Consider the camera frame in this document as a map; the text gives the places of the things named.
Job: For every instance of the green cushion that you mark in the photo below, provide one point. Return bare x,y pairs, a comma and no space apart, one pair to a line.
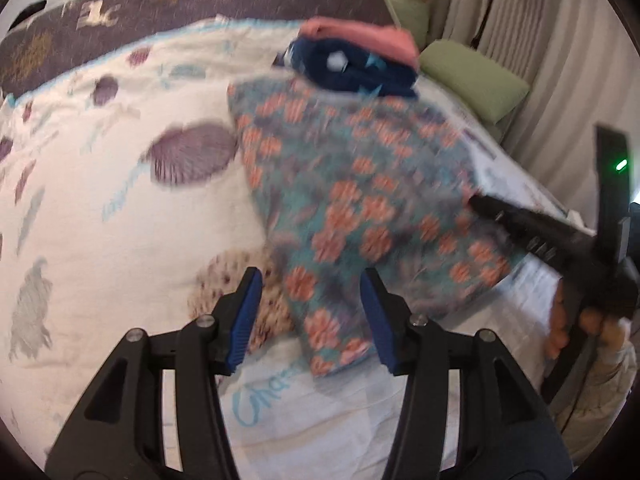
413,15
491,91

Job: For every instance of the green cushion far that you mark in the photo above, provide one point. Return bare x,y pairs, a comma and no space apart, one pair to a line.
413,15

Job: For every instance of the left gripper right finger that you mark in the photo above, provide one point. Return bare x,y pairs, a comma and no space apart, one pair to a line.
387,315

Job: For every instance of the floral teal orange garment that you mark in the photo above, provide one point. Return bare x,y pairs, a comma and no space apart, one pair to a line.
346,183

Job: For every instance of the dark deer-print mattress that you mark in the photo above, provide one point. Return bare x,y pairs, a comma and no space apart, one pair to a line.
51,43

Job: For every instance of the folded navy star garment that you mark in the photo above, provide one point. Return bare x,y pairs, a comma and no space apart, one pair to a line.
338,65

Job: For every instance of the beige pleated curtain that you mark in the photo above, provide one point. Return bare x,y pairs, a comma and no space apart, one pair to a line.
582,69

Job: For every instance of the green cushion near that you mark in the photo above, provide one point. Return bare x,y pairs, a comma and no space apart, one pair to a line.
491,91

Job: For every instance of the folded pink garment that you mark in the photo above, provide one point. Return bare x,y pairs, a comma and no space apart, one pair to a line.
391,42

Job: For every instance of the person's right hand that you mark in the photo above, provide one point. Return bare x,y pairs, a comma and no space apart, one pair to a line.
612,332

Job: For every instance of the white seashell quilt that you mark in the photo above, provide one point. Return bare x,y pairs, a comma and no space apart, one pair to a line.
92,245

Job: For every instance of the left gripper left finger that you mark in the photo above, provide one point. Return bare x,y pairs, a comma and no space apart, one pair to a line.
236,314

